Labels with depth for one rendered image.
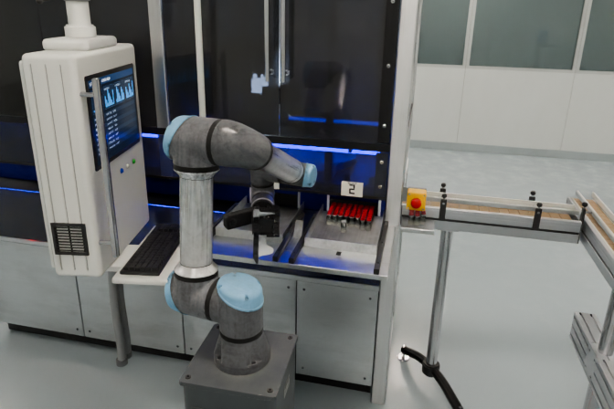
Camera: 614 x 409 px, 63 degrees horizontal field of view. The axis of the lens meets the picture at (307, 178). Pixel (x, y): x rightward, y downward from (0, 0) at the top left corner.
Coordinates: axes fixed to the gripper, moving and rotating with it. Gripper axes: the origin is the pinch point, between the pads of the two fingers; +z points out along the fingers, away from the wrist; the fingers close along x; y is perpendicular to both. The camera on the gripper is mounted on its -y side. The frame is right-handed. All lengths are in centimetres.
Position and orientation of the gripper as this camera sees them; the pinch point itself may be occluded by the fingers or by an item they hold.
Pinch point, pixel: (254, 241)
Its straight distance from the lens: 141.9
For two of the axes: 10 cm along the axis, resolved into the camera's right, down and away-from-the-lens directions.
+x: -0.5, 9.2, 3.8
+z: 0.7, 3.8, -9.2
